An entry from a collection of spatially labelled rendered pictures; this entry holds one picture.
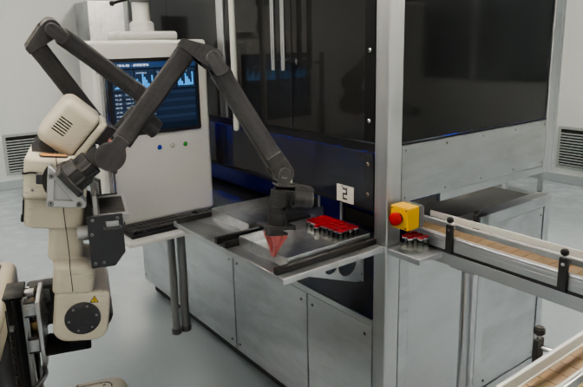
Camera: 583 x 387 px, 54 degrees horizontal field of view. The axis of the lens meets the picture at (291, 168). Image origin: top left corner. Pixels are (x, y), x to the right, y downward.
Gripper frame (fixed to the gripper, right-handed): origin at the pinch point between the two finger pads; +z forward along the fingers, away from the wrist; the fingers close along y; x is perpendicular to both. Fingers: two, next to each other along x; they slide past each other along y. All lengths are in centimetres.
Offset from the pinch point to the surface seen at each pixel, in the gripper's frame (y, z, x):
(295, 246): 13.7, 0.8, 7.3
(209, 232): -1.2, 3.6, 37.9
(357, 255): 25.0, -0.7, -10.1
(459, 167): 68, -29, -10
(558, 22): 118, -87, -8
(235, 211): 18, 0, 54
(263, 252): 0.5, 1.3, 6.0
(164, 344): 27, 88, 125
